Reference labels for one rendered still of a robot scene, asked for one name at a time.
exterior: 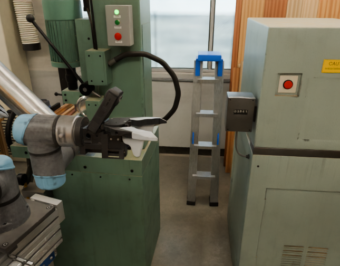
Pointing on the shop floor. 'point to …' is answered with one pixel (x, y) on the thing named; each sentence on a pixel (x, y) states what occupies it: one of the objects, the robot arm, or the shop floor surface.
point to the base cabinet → (109, 217)
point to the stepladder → (215, 56)
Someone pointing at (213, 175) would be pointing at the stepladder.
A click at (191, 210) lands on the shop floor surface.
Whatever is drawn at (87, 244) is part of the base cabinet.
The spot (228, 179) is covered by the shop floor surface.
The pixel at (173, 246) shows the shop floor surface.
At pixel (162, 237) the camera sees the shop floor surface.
